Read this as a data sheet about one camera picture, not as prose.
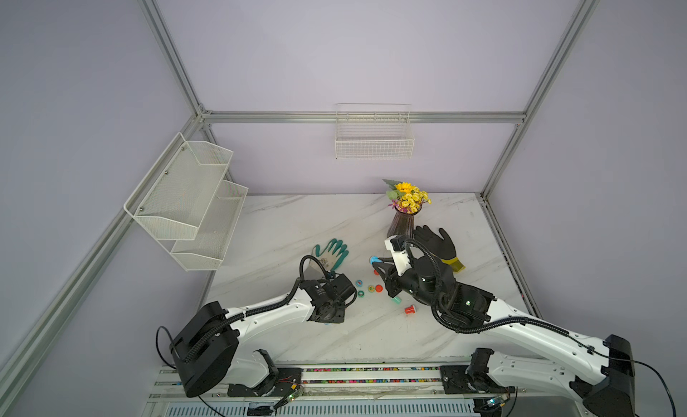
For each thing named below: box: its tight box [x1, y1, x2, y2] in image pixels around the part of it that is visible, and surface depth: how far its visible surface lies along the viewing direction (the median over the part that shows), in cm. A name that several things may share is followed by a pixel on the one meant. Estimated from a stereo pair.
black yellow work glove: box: [412, 224, 466, 273], surface depth 104 cm
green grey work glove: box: [311, 238, 349, 272], surface depth 100 cm
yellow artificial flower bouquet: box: [381, 178, 433, 214], surface depth 90 cm
